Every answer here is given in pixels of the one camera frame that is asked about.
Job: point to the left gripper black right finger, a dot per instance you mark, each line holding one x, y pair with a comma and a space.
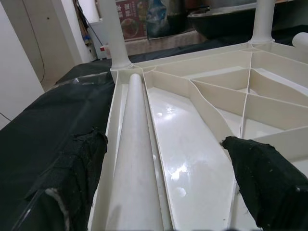
264, 180

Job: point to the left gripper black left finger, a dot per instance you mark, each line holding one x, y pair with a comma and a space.
79, 168

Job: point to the white plastic table leg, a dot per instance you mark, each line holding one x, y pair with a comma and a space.
134, 156
263, 21
115, 36
302, 39

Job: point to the white plastic table top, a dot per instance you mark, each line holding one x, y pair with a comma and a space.
192, 144

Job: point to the black tablecloth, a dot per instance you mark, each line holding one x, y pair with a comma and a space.
48, 120

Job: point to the black floor mop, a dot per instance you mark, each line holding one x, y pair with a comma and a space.
86, 38

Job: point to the red printed box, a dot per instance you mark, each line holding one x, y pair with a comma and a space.
130, 21

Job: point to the black wok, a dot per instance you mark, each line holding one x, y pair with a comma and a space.
216, 21

